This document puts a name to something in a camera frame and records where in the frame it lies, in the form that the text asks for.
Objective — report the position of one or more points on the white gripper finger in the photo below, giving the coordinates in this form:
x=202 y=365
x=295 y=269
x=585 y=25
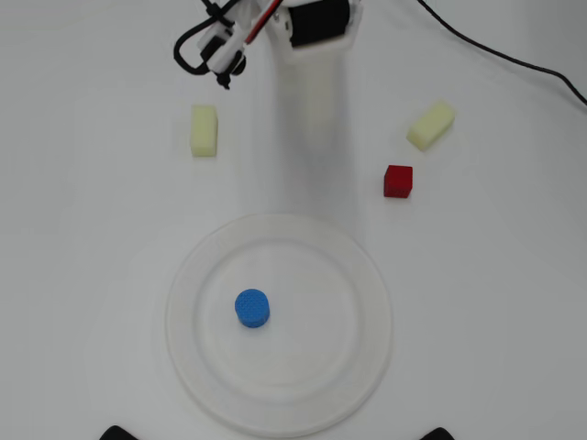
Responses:
x=329 y=133
x=291 y=133

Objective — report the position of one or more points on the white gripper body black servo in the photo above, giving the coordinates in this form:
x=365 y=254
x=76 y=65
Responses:
x=316 y=24

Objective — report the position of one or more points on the blue ribbed cylinder block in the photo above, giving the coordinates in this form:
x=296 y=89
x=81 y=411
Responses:
x=252 y=308

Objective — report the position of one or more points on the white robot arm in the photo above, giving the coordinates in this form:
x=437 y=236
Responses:
x=250 y=8

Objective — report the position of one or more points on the red cube block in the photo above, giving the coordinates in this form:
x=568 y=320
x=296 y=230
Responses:
x=397 y=181

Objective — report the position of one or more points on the pale yellow foam block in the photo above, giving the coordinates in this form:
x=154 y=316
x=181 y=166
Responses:
x=431 y=124
x=204 y=130

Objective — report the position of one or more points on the white round plate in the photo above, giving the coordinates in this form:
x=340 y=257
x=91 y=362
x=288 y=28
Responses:
x=278 y=325

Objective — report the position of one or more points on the black stand foot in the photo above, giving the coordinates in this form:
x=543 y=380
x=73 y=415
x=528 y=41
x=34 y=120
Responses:
x=441 y=434
x=118 y=433

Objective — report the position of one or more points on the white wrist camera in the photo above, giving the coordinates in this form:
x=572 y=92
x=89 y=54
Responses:
x=222 y=48

